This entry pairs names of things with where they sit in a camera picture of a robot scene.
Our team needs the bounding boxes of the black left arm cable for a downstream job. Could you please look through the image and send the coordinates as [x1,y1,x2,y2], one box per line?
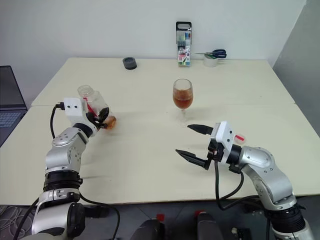
[49,101,121,240]

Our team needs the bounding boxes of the clear plastic drink bottle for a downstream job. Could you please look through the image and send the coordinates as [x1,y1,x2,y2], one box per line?
[76,84,118,131]

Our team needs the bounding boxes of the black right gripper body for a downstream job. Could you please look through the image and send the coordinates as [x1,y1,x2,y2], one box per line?
[205,138,225,171]

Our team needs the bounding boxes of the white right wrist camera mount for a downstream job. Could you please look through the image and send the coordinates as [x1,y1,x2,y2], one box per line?
[209,121,239,164]

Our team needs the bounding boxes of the black body cable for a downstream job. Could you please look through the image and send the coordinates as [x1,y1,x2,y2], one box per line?
[11,196,41,240]

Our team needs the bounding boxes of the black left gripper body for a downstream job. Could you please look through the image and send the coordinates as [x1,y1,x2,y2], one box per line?
[85,111,101,131]

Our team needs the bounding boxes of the dark rounded shape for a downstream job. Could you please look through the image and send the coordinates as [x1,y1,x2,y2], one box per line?
[196,211,226,240]
[129,216,166,240]

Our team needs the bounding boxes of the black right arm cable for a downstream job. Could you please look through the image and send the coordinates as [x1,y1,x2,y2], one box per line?
[213,157,266,211]

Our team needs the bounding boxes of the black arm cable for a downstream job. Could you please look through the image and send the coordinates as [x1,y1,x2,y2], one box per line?
[49,101,121,240]
[213,157,266,211]

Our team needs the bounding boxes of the white depth camera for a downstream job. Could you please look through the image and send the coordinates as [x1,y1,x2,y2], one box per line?
[63,97,88,119]

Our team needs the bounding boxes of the white tape roll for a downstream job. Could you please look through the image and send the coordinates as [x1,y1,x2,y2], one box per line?
[202,53,219,68]

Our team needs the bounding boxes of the wine glass with brown drink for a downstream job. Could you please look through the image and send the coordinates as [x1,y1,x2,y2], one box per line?
[172,78,195,124]

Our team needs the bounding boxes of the black round container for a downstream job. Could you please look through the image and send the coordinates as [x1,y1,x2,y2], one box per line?
[122,56,139,71]

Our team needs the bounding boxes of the dark grey laptop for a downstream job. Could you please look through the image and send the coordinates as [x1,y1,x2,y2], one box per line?
[0,65,28,149]

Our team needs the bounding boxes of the marker pen pack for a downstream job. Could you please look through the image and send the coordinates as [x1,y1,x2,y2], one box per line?
[175,21,193,68]

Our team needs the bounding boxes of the blue handled scissors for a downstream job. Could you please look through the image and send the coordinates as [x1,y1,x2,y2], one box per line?
[194,48,228,60]

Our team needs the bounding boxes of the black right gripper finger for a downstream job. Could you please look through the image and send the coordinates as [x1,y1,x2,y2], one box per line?
[175,148,210,170]
[187,123,214,137]

